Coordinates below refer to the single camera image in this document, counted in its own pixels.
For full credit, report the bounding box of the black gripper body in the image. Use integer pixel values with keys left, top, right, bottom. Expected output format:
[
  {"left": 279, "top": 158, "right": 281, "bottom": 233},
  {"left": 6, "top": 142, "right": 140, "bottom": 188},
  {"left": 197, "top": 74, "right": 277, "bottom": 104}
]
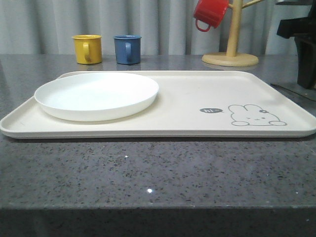
[{"left": 276, "top": 0, "right": 316, "bottom": 89}]

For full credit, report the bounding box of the white round plate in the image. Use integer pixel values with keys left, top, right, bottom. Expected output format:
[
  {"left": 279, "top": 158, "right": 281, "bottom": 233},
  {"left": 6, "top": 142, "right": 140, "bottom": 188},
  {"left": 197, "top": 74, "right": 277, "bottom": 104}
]
[{"left": 34, "top": 72, "right": 159, "bottom": 121}]

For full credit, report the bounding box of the silver metal fork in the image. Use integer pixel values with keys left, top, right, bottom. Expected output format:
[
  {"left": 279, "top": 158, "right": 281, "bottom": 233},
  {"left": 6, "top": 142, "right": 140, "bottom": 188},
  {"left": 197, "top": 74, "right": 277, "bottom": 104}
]
[{"left": 270, "top": 83, "right": 316, "bottom": 102}]

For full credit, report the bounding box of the wooden mug tree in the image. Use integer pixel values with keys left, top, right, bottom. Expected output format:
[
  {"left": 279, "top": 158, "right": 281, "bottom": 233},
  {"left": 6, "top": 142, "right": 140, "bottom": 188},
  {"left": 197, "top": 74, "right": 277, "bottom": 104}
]
[{"left": 201, "top": 0, "right": 262, "bottom": 67}]

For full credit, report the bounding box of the red enamel mug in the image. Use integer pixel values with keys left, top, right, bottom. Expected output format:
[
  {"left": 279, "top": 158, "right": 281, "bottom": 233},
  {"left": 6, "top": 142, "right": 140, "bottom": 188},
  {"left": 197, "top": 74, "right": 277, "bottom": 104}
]
[{"left": 194, "top": 0, "right": 229, "bottom": 32}]

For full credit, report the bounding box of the cream rabbit tray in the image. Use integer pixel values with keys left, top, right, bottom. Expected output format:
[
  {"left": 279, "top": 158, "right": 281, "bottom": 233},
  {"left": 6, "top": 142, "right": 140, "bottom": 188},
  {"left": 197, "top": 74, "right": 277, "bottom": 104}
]
[{"left": 0, "top": 71, "right": 316, "bottom": 139}]

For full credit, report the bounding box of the blue enamel mug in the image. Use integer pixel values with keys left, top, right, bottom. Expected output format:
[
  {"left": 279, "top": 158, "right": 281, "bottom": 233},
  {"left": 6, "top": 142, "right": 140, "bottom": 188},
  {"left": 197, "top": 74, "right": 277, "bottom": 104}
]
[{"left": 113, "top": 35, "right": 141, "bottom": 65}]

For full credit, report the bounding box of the yellow enamel mug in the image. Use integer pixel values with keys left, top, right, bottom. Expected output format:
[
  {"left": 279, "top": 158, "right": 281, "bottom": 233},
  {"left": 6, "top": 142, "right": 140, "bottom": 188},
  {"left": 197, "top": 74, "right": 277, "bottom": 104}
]
[{"left": 72, "top": 35, "right": 102, "bottom": 65}]

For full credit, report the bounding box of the grey curtain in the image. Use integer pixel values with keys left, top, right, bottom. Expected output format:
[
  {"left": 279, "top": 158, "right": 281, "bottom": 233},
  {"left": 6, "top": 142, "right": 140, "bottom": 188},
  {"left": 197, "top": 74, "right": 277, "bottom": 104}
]
[{"left": 0, "top": 0, "right": 310, "bottom": 55}]

